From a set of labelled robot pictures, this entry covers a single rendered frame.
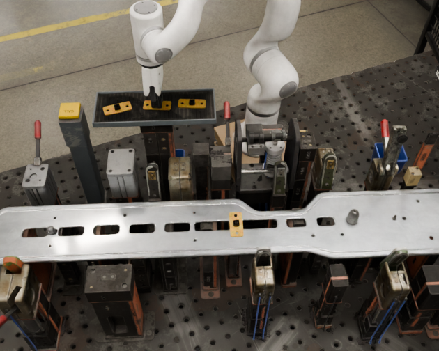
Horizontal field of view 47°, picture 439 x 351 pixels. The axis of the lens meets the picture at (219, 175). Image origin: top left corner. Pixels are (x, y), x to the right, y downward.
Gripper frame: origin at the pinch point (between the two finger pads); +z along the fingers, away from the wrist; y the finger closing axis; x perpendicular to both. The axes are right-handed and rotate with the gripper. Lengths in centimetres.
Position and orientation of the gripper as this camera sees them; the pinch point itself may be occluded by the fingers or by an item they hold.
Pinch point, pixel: (156, 99)
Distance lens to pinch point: 157.3
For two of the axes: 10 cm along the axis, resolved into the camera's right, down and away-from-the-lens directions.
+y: -0.3, 7.8, -6.2
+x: 10.0, 0.3, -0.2
